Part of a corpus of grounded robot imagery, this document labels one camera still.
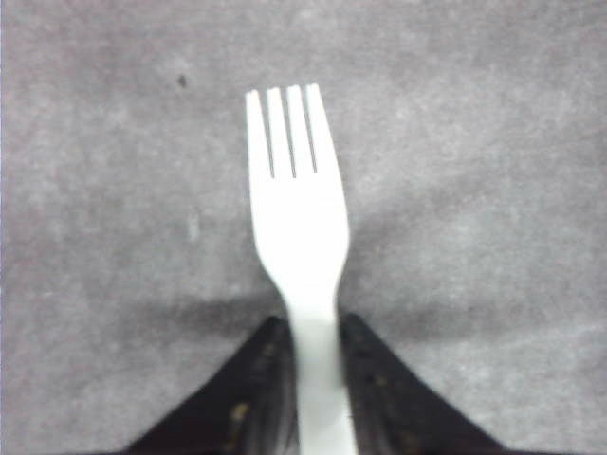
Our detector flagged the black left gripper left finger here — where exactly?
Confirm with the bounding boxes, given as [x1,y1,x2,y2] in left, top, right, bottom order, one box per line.
[124,317,296,454]

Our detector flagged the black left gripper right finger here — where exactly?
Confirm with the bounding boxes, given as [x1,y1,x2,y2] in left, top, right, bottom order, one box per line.
[340,314,503,454]

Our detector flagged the white plastic fork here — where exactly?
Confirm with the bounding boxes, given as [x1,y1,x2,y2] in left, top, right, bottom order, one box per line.
[246,84,358,454]

